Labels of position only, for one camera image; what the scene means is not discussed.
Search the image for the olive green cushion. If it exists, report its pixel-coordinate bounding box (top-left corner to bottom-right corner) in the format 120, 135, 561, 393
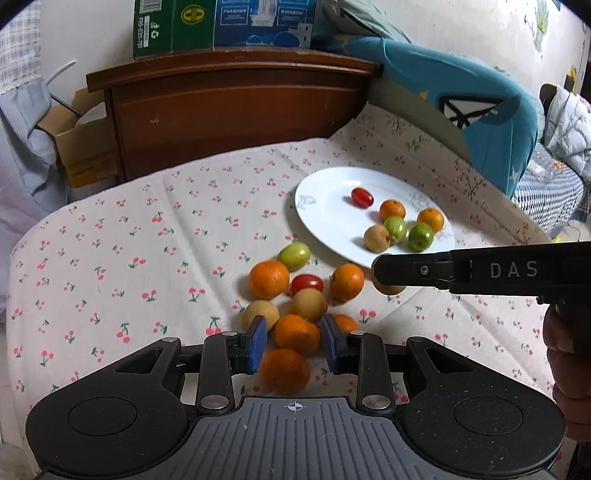
369, 76, 472, 164

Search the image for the green plant wall sticker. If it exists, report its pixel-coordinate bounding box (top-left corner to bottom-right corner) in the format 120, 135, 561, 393
531, 0, 551, 52

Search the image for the green jujube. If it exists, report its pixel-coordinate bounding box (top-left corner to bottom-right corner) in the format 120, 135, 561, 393
408, 222, 435, 252
384, 215, 408, 244

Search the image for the small yellow-green jujube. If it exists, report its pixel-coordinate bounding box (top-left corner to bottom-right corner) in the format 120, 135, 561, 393
278, 242, 311, 271

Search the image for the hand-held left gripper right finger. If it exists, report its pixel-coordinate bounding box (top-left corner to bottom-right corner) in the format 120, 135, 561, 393
321, 314, 476, 416

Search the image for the tan longan fruit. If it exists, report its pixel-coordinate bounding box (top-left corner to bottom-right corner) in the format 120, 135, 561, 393
243, 300, 280, 330
373, 272, 407, 296
364, 225, 391, 252
290, 287, 328, 322

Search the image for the cherry print tablecloth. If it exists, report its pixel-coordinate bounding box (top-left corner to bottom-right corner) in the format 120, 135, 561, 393
4, 102, 564, 416

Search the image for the person's right hand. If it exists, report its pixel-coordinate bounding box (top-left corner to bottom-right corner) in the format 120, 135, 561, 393
542, 302, 591, 441

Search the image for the brown cardboard box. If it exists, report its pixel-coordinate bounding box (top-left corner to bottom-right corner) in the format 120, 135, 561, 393
37, 88, 120, 188

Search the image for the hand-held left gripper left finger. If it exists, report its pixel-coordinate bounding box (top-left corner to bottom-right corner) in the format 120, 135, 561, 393
113, 315, 269, 414

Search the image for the white plate with rose print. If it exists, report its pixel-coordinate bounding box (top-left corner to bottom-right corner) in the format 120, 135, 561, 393
294, 167, 455, 271

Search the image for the brown wooden nightstand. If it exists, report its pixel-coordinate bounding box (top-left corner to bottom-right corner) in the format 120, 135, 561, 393
86, 47, 382, 183

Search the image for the dark chair back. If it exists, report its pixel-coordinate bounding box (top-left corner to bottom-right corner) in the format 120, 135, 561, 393
539, 83, 561, 141

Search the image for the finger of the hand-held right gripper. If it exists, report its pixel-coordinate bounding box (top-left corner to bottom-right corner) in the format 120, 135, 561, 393
372, 251, 472, 289

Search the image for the grey-green pillow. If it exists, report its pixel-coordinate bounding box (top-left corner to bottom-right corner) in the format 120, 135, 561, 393
321, 0, 411, 44

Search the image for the teal quilt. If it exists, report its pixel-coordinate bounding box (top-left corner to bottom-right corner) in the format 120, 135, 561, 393
311, 34, 546, 199

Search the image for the white puffy jacket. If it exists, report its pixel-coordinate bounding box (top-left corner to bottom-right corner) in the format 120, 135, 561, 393
545, 85, 591, 176

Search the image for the blue cardboard box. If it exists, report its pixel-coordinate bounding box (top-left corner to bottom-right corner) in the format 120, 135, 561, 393
213, 0, 317, 49

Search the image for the white hanger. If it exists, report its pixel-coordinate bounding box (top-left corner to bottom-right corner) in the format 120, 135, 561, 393
45, 59, 77, 88

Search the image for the green cardboard box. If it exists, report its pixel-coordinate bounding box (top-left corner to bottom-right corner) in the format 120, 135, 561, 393
133, 0, 217, 60

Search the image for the light blue shirt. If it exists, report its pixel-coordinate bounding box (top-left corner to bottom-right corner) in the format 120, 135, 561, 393
0, 78, 70, 241

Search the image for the navy checked bedsheet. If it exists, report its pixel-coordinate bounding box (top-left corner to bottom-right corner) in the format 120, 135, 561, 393
512, 143, 586, 234

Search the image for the checked curtain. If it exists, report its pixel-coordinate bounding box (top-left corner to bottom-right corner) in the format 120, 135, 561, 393
0, 0, 43, 93

